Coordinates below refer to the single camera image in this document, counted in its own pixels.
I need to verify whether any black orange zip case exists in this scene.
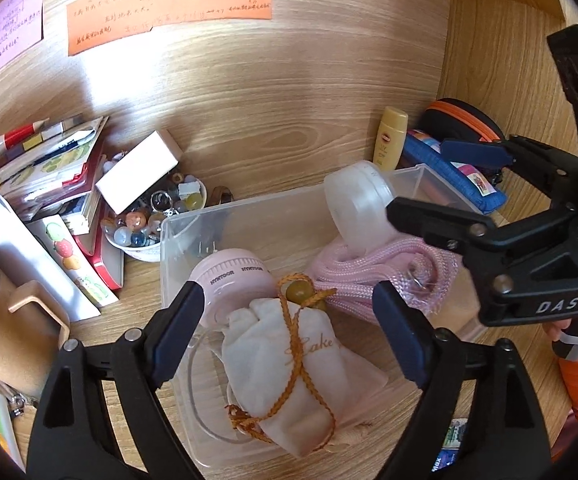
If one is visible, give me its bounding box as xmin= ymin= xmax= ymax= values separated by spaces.
xmin=419 ymin=98 xmax=507 ymax=161

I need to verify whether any pink rope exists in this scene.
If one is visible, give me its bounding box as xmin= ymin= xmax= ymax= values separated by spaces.
xmin=311 ymin=237 xmax=462 ymax=321

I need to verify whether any red white pen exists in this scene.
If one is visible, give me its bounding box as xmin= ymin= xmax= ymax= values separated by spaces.
xmin=0 ymin=119 xmax=50 ymax=163

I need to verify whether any white bowl of beads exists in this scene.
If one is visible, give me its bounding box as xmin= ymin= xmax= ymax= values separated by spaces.
xmin=101 ymin=172 xmax=207 ymax=262

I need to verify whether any fruit print box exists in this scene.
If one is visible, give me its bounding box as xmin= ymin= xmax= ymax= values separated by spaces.
xmin=29 ymin=214 xmax=120 ymax=308

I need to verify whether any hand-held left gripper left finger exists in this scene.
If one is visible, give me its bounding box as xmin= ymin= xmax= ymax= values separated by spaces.
xmin=26 ymin=280 xmax=207 ymax=480

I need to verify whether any yellow sunscreen bottle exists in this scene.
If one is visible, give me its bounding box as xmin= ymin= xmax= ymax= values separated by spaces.
xmin=373 ymin=107 xmax=410 ymax=172

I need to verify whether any white drawstring pouch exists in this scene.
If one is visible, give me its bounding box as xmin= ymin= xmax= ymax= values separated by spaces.
xmin=221 ymin=272 xmax=387 ymax=458

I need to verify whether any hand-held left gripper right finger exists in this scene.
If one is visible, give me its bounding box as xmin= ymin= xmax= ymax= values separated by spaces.
xmin=372 ymin=279 xmax=554 ymax=480

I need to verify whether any blue patchwork pencil pouch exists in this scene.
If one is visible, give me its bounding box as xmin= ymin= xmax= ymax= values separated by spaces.
xmin=401 ymin=130 xmax=507 ymax=216

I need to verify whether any stack of books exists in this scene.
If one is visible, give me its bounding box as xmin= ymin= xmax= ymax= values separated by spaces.
xmin=0 ymin=116 xmax=124 ymax=291

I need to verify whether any pink fabric shaver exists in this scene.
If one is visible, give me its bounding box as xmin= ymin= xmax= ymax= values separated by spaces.
xmin=189 ymin=247 xmax=276 ymax=333

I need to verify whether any clear plastic bin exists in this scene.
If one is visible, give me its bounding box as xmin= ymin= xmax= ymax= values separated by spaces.
xmin=160 ymin=164 xmax=504 ymax=468

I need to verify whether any brown mug with lid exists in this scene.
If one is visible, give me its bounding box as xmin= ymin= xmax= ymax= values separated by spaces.
xmin=0 ymin=250 xmax=72 ymax=391

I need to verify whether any white cardboard box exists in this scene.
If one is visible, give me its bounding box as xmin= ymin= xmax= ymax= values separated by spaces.
xmin=95 ymin=130 xmax=184 ymax=215

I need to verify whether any cream translucent plastic jar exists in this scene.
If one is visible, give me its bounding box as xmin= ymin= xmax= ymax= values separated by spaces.
xmin=323 ymin=160 xmax=397 ymax=257

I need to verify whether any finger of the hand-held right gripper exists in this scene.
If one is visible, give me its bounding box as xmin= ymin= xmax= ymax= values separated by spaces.
xmin=388 ymin=197 xmax=577 ymax=261
xmin=441 ymin=135 xmax=578 ymax=201

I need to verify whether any orange paper note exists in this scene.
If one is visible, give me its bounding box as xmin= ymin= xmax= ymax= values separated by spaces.
xmin=66 ymin=0 xmax=274 ymax=57

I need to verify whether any person's right hand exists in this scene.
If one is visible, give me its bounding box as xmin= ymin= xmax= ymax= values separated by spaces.
xmin=543 ymin=321 xmax=570 ymax=359

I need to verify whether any blue printed packet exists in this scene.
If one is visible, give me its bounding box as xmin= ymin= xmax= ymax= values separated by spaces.
xmin=431 ymin=417 xmax=470 ymax=476

